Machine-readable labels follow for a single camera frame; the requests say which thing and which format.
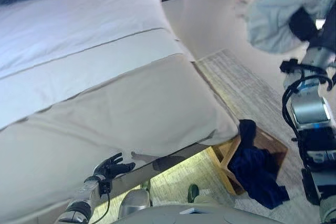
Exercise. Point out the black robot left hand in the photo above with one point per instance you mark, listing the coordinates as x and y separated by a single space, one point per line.
115 167

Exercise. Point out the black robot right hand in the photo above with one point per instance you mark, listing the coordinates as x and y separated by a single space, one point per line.
303 24

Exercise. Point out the white garment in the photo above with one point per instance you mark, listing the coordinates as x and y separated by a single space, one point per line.
267 19

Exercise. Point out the black garment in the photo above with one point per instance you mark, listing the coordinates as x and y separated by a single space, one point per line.
246 132

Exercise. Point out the navy blue garment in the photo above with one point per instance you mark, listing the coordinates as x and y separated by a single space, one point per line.
257 176

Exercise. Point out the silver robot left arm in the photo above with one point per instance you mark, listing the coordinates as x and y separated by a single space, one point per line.
84 190

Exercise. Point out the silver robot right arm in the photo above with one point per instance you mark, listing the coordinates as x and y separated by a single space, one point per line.
309 111

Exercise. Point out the brown wicker basket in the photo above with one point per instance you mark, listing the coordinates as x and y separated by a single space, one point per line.
273 142

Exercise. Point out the grey robot torso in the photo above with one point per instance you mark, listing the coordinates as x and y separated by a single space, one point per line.
170 216

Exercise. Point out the silver robot right leg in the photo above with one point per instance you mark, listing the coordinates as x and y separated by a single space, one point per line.
193 192

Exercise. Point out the grey striped area rug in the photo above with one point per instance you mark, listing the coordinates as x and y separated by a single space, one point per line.
236 77

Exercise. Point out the white duvet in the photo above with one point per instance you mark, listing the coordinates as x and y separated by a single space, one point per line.
65 24

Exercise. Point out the beige bed base frame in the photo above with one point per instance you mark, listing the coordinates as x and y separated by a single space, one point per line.
168 161

